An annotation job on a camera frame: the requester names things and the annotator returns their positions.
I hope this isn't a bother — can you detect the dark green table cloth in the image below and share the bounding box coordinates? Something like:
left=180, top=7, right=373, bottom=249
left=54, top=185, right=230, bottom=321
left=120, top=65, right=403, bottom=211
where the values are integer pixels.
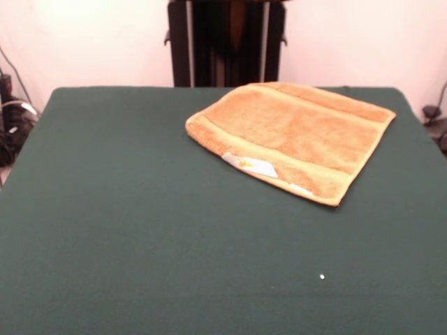
left=0, top=86, right=447, bottom=335

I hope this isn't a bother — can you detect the black cable bundle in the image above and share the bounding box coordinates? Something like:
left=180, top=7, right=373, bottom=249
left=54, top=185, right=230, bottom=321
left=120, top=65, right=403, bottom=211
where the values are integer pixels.
left=0, top=47, right=41, bottom=168

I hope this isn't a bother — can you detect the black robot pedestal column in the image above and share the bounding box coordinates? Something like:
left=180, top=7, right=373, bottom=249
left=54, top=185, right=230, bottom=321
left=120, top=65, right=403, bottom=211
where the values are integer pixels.
left=163, top=0, right=289, bottom=88

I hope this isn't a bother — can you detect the black floor device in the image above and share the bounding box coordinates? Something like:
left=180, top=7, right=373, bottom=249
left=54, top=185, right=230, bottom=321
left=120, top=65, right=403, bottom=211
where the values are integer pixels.
left=421, top=82, right=447, bottom=154

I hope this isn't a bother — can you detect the orange terry towel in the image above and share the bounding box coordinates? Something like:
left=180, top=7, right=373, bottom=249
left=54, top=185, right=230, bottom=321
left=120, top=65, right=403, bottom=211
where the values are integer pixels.
left=184, top=82, right=397, bottom=207

